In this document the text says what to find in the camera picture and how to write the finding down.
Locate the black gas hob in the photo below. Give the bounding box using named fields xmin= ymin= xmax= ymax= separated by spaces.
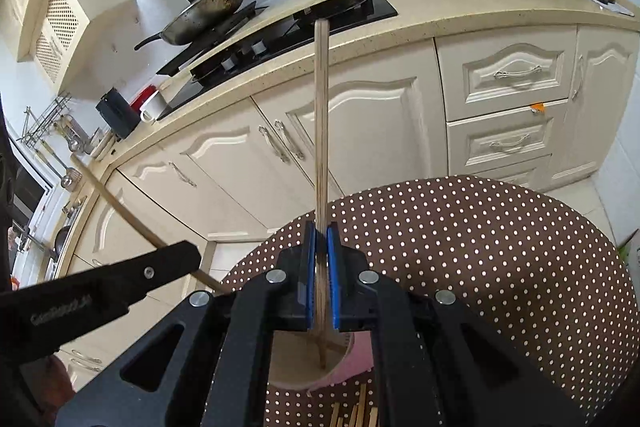
xmin=160 ymin=0 xmax=397 ymax=118

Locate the brown polka dot tablecloth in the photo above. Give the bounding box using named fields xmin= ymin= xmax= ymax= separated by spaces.
xmin=219 ymin=174 xmax=640 ymax=427

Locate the pink cylindrical utensil holder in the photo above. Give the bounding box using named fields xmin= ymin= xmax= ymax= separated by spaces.
xmin=268 ymin=331 xmax=374 ymax=391

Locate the wall utensil rack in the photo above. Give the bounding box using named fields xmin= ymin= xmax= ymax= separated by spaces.
xmin=18 ymin=92 xmax=72 ymax=150

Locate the white mug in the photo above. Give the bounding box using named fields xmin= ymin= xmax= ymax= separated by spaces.
xmin=140 ymin=91 xmax=168 ymax=124

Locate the black electric kettle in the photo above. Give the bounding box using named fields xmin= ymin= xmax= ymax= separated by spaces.
xmin=96 ymin=88 xmax=141 ymax=140

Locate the hanging metal spatula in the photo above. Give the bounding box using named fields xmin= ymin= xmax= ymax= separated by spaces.
xmin=40 ymin=140 xmax=82 ymax=192

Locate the black wok with lid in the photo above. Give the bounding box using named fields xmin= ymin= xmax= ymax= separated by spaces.
xmin=134 ymin=0 xmax=243 ymax=51

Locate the red container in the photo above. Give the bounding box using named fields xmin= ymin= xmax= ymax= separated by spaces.
xmin=130 ymin=84 xmax=157 ymax=113

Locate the chrome faucet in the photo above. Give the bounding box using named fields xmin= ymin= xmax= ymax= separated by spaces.
xmin=11 ymin=223 xmax=56 ymax=259

